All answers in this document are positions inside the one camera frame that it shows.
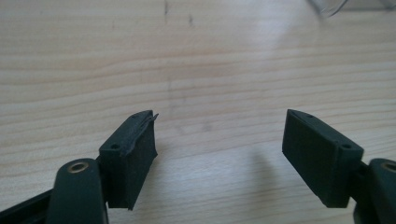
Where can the clear acrylic organizer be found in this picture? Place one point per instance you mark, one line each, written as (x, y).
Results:
(330, 6)

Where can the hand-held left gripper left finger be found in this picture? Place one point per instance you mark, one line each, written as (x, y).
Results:
(130, 161)

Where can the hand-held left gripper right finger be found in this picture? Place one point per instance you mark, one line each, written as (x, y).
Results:
(320, 161)

